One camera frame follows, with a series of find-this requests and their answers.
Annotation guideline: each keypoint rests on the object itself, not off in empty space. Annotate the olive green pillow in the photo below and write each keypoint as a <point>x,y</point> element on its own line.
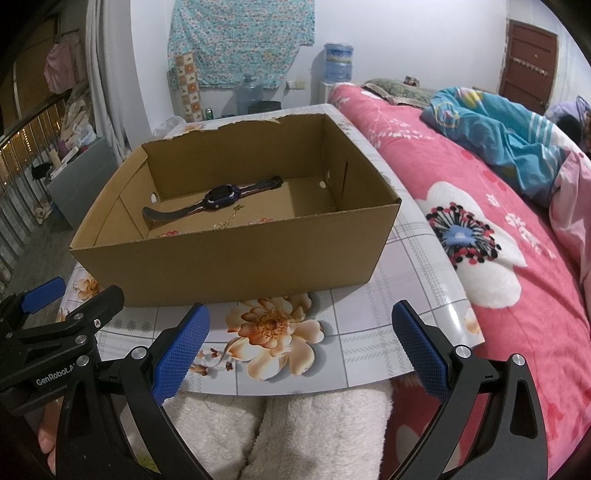
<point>397,92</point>

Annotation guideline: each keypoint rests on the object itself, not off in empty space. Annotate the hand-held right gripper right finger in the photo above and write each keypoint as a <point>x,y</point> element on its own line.
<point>422,355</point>

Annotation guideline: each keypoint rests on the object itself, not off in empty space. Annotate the clear large water bottle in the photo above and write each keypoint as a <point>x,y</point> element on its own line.
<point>249,94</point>

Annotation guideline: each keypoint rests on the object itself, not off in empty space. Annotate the blue patterned quilt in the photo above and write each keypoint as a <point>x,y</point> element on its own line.
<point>498,134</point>

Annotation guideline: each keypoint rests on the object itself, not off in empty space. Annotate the pale pink quilt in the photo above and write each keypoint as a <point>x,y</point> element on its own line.
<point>572,217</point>

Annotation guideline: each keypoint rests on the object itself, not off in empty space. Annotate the white plastic bag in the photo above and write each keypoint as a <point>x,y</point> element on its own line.
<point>170,127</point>

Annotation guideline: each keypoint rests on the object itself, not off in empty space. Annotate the purple pillow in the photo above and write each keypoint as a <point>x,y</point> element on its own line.
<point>568,106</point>

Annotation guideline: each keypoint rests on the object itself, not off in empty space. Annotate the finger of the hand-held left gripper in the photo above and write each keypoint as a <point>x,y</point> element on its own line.
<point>104,304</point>
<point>41,293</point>

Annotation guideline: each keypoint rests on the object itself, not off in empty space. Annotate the pink floral blanket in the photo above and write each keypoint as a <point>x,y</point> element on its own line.
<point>415,152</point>

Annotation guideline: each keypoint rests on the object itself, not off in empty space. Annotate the blue water jug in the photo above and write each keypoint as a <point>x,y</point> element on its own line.
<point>339,62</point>

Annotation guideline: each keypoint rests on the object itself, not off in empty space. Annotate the brown wardrobe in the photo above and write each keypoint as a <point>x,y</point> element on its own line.
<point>27,69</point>

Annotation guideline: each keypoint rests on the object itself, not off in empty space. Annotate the grey cabinet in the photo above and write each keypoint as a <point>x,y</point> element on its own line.
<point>83,184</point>

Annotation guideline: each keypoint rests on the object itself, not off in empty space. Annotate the person's left hand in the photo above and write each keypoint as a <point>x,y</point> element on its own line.
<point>48,429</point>

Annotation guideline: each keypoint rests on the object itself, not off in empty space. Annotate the white curtain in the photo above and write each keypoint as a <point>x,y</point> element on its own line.
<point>115,78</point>

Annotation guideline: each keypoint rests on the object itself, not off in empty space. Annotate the pale clutter pile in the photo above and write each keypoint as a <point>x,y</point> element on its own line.
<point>78,124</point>

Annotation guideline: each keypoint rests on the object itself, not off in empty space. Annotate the brown cardboard box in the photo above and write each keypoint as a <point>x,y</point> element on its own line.
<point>231,272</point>

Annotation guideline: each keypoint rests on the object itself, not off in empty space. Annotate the black round container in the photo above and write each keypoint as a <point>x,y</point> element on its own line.
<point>264,107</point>

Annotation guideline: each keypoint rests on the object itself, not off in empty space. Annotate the brown door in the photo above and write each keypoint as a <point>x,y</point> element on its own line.
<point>528,64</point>

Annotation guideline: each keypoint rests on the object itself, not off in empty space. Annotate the metal railing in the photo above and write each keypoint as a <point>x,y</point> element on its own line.
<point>23,175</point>

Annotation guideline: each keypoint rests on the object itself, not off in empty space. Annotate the white wall socket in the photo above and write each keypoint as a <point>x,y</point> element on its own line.
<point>296,85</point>

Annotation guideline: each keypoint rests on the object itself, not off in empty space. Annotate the pink hanging garment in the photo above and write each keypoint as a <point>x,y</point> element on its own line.
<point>62,64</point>

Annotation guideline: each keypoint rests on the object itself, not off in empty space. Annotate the pair of pale slippers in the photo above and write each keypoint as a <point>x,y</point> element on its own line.
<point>44,213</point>

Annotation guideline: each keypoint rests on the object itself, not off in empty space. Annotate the teal floral hanging cloth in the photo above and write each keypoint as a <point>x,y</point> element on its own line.
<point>240,41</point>

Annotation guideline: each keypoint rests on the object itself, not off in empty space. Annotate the purple smartwatch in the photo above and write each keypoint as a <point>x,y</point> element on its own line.
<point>221,196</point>

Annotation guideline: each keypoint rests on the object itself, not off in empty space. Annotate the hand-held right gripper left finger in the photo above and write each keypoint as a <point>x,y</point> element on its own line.
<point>180,355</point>

